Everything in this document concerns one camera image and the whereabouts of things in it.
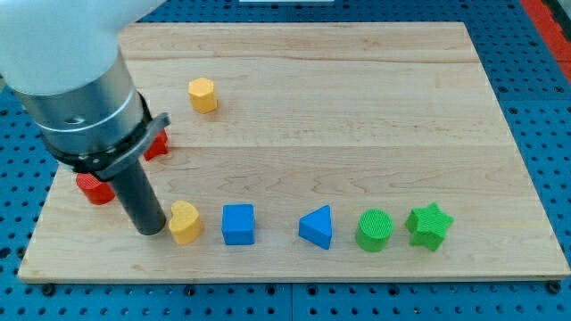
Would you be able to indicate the yellow heart block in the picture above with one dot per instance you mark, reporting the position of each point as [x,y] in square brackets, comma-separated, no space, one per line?
[185,223]

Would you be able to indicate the blue triangle block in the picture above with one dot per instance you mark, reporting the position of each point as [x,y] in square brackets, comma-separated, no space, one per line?
[316,227]

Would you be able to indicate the wooden board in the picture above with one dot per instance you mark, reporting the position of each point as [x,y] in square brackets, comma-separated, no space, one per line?
[357,116]

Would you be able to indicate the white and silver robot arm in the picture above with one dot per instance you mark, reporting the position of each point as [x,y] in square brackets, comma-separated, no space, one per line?
[63,61]

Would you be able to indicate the blue cube block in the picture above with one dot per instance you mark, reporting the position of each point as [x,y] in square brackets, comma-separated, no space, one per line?
[238,224]

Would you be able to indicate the green cylinder block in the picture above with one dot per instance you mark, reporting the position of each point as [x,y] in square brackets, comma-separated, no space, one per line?
[374,230]

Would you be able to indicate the red cylinder block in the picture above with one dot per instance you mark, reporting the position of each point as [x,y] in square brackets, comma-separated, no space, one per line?
[97,192]

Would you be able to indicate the green star block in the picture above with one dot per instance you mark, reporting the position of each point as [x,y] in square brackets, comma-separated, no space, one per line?
[428,226]

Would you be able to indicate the red star block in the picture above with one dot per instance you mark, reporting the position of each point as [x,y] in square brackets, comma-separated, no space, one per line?
[158,147]

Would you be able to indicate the yellow hexagon block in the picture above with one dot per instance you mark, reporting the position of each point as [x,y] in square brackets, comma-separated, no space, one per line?
[202,95]

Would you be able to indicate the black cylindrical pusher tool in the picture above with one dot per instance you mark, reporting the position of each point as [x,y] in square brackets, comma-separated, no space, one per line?
[138,199]

